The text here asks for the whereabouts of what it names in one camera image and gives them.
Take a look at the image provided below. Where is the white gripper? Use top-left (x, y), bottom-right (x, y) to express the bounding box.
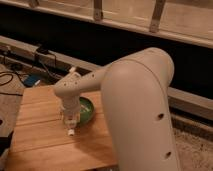
top-left (61, 96), bottom-right (80, 119)

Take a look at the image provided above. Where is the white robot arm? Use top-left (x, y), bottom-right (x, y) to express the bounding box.
top-left (54, 47), bottom-right (181, 171)

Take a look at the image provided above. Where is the green ceramic bowl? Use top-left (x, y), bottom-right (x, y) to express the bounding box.
top-left (77, 97), bottom-right (94, 126)

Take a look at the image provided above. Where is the wooden table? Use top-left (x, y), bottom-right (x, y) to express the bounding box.
top-left (5, 86), bottom-right (117, 171)

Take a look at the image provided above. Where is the black power adapter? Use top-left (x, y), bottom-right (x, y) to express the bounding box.
top-left (36, 46), bottom-right (49, 55)

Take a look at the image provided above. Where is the black cable on floor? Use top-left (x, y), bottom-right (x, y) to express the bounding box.
top-left (0, 71), bottom-right (24, 97)

